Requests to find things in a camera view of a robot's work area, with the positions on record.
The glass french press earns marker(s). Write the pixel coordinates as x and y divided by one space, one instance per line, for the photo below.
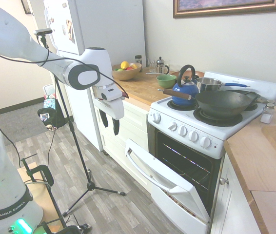
162 66

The green bowl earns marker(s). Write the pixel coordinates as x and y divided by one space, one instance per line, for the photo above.
166 81

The white cabinet with knob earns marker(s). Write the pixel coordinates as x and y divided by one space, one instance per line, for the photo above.
230 207

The black bag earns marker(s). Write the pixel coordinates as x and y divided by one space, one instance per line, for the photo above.
55 118

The glass shaker metal lid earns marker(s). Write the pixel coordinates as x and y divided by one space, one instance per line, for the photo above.
272 102

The dark framed picture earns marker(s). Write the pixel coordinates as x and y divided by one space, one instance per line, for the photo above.
25 6

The white electric stove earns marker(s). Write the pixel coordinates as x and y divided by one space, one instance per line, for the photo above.
228 131

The jar with black lid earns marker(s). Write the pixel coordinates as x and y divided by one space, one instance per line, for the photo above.
138 62

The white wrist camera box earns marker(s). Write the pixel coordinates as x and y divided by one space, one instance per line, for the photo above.
110 93

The black tripod stand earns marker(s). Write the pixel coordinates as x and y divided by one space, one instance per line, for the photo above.
75 141

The black frying pan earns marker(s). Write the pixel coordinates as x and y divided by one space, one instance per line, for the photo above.
254 96

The white drawer cabinet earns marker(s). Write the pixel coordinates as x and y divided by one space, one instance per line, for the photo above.
133 126

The metal spoon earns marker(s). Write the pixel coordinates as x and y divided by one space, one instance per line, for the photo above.
152 73

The photo magnet on fridge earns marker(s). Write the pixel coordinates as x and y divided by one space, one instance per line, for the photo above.
70 31

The white stove knob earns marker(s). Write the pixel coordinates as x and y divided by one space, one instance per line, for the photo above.
193 136
156 117
205 142
173 126
182 130

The glass salt shaker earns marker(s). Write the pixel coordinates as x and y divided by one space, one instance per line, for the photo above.
267 114

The colourful patterned box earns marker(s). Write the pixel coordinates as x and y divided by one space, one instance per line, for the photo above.
50 102

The red fruit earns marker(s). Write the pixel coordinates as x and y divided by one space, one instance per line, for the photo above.
129 69

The white trash bin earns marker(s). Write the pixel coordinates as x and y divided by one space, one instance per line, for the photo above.
48 90

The black camera on tripod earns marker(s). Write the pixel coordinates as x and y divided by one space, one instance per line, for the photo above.
43 32

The framed painting gold frame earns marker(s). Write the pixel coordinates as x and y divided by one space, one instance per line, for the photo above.
225 7

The white refrigerator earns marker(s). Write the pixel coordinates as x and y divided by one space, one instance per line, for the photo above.
108 29

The large yellow lemon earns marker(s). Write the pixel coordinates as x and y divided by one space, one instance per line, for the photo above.
124 65

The wooden fruit bowl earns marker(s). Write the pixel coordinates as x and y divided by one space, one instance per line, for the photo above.
125 74

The clear drinking glass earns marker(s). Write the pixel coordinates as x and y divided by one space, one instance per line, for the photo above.
151 65

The black clamp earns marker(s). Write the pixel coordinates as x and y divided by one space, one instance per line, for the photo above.
45 175

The white oven door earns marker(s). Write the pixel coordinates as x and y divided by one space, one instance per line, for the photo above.
167 180

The metal cabinet knob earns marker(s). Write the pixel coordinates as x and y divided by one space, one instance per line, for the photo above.
223 181

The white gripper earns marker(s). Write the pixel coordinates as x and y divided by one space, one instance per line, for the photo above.
117 108

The small yellow fruit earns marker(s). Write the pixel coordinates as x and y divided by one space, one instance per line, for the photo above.
133 66

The wooden robot platform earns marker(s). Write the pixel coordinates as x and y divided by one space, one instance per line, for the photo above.
43 197

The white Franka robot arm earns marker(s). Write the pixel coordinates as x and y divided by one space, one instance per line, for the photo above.
4 34

